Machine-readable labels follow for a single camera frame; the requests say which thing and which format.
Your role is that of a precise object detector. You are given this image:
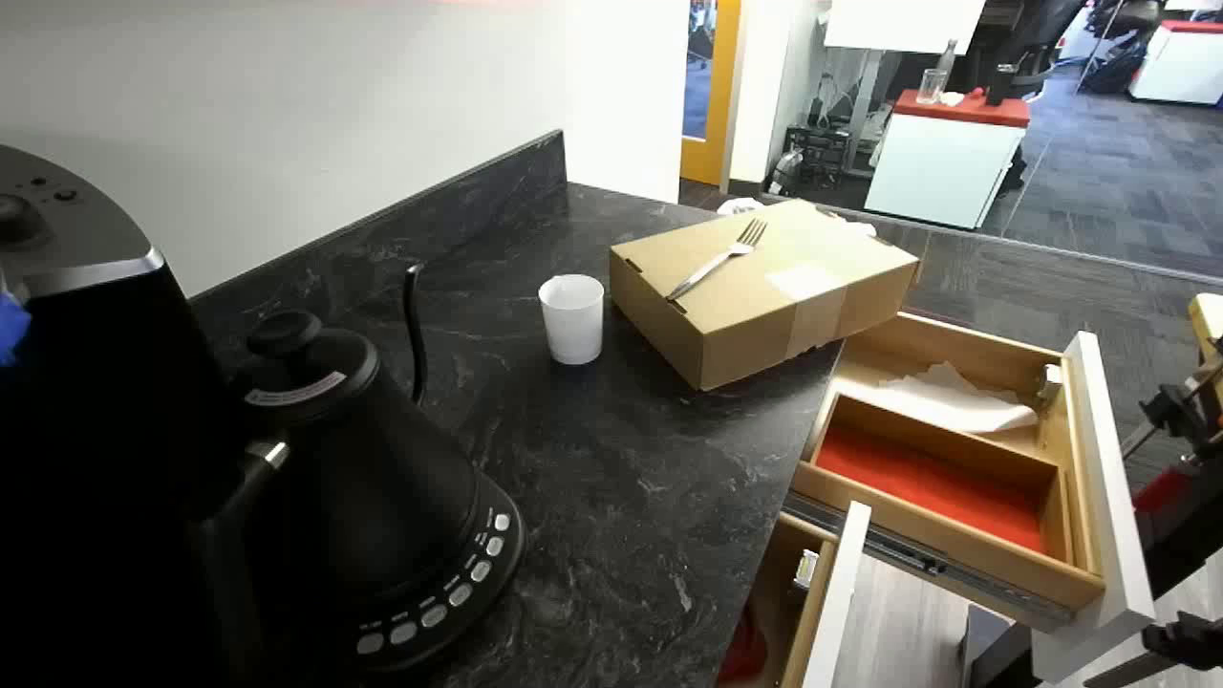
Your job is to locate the black and red stand clamp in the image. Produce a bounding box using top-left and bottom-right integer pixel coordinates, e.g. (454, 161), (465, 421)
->
(1129, 365), (1223, 602)

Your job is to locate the yellow door frame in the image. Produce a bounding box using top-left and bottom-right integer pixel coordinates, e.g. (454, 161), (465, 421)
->
(677, 0), (744, 192)

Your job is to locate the blue object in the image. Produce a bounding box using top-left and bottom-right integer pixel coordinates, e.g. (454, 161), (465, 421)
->
(0, 285), (32, 373)

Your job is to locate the white board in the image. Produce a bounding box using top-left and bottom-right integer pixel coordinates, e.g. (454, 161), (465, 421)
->
(819, 0), (989, 57)

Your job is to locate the light wooden board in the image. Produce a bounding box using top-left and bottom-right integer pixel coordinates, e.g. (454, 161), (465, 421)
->
(1184, 289), (1223, 373)

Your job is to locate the black gooseneck kettle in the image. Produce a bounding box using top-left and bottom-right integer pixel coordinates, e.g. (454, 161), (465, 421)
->
(242, 261), (493, 618)

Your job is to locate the black coffee maker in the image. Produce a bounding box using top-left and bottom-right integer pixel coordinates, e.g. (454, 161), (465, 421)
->
(0, 141), (282, 688)

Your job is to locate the brown cardboard box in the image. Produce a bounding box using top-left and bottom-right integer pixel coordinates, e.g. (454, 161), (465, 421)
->
(609, 195), (920, 392)

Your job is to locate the small white cup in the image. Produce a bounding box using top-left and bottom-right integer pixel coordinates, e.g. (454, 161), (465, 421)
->
(537, 271), (609, 369)

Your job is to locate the red drawer liner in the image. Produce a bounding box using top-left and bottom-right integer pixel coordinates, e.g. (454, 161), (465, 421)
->
(814, 421), (1051, 554)

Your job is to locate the partly open wooden drawer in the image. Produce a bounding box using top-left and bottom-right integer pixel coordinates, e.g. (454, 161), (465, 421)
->
(719, 497), (975, 688)

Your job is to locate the open wooden drawer white front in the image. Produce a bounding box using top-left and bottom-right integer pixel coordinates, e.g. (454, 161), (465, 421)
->
(789, 308), (1161, 643)

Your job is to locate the white cabinet with red top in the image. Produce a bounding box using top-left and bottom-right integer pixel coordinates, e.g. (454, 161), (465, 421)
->
(865, 86), (1036, 233)
(1129, 12), (1223, 107)

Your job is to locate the black kettle base with buttons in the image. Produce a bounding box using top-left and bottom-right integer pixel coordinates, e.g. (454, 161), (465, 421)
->
(339, 475), (526, 674)

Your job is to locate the white paper towel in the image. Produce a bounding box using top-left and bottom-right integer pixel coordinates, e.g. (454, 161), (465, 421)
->
(865, 360), (1044, 439)

